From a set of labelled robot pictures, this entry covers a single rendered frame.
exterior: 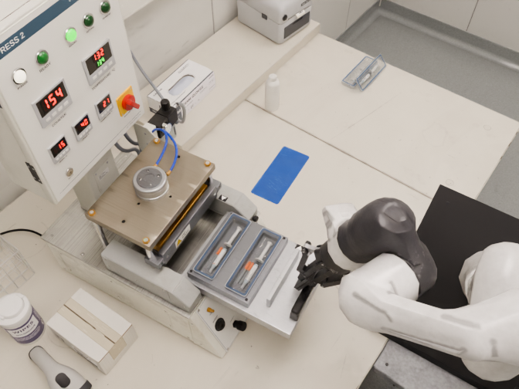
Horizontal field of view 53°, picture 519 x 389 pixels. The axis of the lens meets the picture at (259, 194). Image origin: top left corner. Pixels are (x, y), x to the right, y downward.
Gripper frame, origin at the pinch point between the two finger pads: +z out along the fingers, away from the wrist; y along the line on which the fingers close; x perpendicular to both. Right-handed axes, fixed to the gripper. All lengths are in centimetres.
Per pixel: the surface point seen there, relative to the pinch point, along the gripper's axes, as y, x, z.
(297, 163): -13, 52, 35
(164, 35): -77, 71, 41
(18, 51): -67, -8, -27
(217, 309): -11.4, -9.7, 21.4
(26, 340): -47, -37, 44
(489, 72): 61, 229, 89
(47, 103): -62, -7, -16
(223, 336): -6.0, -12.9, 26.7
